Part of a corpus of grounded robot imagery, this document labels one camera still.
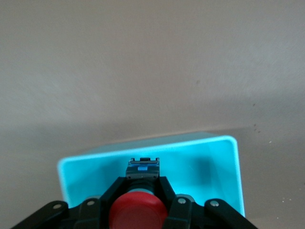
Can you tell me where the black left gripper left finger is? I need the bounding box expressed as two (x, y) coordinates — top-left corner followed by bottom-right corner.
(10, 176), (130, 229)

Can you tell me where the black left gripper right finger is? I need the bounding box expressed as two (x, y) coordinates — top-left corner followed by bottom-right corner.
(154, 176), (258, 229)

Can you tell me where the red push button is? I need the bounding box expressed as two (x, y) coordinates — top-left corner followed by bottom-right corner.
(108, 156), (169, 229)

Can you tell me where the blue plastic bin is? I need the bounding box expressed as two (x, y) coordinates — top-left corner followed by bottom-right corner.
(56, 132), (246, 218)

